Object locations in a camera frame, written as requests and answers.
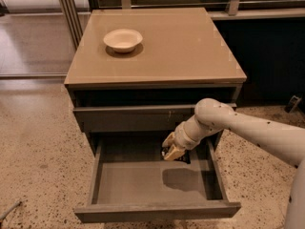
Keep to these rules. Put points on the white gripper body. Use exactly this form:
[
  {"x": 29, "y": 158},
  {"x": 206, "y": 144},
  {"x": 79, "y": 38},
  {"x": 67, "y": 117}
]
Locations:
[{"x": 181, "y": 138}]

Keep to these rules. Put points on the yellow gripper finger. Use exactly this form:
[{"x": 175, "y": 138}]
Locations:
[
  {"x": 169, "y": 141},
  {"x": 173, "y": 153}
]

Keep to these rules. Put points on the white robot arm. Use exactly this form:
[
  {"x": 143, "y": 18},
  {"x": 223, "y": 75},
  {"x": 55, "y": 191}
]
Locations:
[{"x": 284, "y": 141}]

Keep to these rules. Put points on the grey top drawer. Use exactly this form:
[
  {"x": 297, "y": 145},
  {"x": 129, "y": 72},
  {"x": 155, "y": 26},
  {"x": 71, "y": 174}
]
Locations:
[{"x": 131, "y": 118}]

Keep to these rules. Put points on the open middle drawer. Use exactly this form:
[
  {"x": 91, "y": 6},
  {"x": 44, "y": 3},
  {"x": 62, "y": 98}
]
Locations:
[{"x": 131, "y": 182}]

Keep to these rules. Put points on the grey drawer cabinet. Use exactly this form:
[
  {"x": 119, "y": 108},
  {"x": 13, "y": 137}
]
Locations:
[{"x": 181, "y": 60}]

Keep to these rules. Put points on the white ceramic bowl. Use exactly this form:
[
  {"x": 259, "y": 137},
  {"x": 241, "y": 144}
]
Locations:
[{"x": 123, "y": 40}]

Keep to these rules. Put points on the small dark floor bracket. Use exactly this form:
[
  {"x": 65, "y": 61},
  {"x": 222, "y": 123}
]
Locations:
[{"x": 293, "y": 103}]

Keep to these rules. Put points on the metal window frame post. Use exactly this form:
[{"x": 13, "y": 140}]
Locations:
[{"x": 69, "y": 10}]

